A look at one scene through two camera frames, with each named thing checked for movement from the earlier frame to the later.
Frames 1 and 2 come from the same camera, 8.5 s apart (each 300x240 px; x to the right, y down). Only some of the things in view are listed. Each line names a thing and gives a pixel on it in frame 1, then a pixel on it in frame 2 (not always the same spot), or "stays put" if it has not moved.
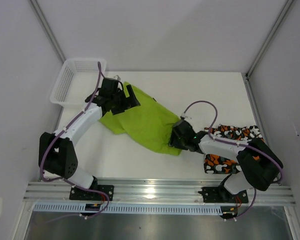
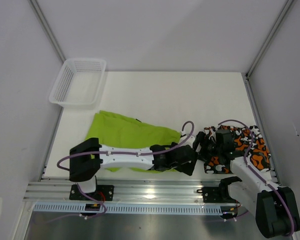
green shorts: x=151 y=121 -> x=118 y=131
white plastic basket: x=78 y=79 stays put
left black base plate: x=79 y=194 stays put
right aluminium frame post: x=246 y=76 stays put
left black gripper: x=129 y=102 -> x=187 y=167
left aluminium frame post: x=37 y=9 stays put
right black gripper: x=173 y=142 -> x=200 y=138
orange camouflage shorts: x=214 y=164 stays put
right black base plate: x=220 y=195 stays put
